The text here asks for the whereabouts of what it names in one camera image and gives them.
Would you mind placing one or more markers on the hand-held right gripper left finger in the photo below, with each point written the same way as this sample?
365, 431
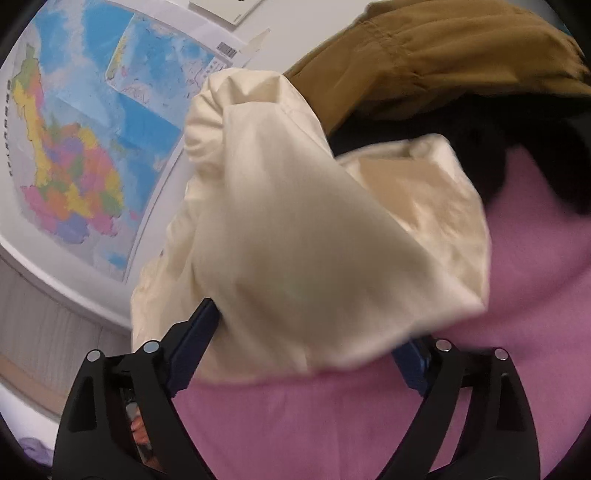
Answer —
194, 341

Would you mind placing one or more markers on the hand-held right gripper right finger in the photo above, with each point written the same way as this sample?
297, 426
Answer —
413, 364

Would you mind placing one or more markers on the cream garment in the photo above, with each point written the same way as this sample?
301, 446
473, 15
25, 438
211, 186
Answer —
300, 230

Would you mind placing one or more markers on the pink garment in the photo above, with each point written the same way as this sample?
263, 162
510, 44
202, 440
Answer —
531, 286

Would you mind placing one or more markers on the purple cloth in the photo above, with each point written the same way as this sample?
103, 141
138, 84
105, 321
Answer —
37, 450

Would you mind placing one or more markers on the black cloth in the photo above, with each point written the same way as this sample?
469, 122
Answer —
531, 138

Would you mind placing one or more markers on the brown jacket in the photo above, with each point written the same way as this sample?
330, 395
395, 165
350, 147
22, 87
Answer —
438, 60

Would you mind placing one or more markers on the colourful wall map poster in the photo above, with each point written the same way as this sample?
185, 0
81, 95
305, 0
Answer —
92, 138

